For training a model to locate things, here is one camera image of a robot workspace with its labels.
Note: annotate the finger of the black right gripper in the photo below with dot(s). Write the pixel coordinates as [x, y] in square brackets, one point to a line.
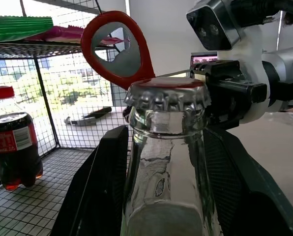
[126, 115]

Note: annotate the computer monitor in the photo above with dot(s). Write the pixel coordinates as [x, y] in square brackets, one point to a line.
[204, 59]

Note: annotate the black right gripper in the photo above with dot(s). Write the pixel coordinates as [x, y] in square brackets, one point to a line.
[225, 78]

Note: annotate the green corrugated packet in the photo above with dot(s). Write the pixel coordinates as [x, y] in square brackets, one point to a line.
[18, 28]

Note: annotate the red bottle opener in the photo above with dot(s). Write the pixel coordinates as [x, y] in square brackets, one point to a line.
[86, 45]

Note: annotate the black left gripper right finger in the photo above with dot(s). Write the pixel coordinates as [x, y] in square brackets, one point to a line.
[240, 182]

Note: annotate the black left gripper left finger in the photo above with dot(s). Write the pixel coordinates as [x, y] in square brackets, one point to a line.
[104, 177]

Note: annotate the black grey handheld tool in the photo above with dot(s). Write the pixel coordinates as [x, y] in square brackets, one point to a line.
[92, 116]

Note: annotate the silver red crown bottle cap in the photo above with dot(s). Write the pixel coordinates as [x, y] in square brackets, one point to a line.
[168, 96]

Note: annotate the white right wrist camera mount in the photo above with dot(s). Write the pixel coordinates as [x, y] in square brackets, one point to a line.
[253, 49]

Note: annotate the clear glass bottle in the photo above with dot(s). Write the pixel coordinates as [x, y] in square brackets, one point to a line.
[166, 172]

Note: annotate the pink snack packet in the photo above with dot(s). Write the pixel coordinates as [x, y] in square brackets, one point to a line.
[58, 33]

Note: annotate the plastic cola bottle red cap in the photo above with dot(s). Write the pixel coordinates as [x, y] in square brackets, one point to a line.
[13, 147]

